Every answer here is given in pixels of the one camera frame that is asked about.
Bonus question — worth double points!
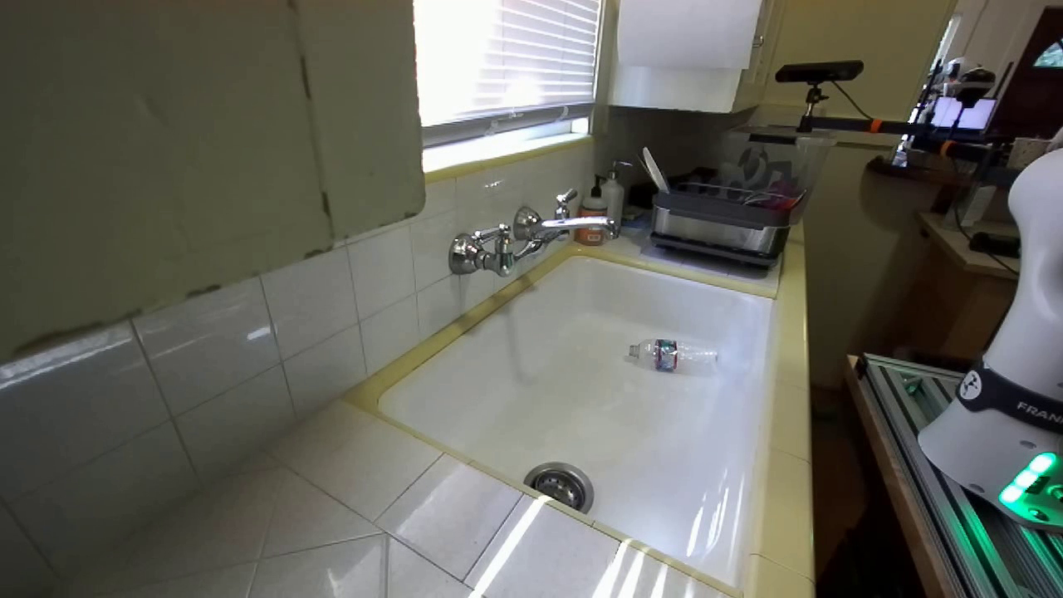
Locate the soap dispenser with black pump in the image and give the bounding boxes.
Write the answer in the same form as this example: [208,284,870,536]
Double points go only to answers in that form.
[572,173,615,251]

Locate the white ceramic sink basin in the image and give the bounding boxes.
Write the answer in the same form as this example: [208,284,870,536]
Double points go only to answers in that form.
[374,251,778,593]

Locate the plastic spatula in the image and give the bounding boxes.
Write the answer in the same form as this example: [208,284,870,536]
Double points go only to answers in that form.
[638,144,674,195]

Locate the metal sink drain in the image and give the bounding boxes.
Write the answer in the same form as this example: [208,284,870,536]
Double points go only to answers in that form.
[522,458,599,515]

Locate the black dish rack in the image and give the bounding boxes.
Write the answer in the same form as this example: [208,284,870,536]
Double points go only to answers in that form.
[645,144,810,271]

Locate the white window blinds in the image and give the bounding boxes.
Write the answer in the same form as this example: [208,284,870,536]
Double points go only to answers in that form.
[412,0,608,129]

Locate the wooden desk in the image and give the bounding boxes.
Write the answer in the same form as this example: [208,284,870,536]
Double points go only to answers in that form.
[859,154,1063,370]

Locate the white electronic device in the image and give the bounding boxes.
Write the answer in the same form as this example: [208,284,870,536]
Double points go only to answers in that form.
[902,54,1006,170]

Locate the chrome wall faucet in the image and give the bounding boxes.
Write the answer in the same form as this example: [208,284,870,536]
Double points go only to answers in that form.
[445,185,618,280]

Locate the white wall cabinet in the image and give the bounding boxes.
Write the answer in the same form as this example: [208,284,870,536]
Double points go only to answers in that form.
[608,0,766,118]

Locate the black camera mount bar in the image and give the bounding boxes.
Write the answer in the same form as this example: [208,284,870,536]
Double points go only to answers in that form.
[751,111,1063,154]

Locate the black stereo camera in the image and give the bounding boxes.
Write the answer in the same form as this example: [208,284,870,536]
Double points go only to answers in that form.
[773,56,865,88]

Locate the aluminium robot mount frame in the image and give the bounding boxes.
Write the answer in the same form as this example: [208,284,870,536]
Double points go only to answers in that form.
[843,349,1063,598]

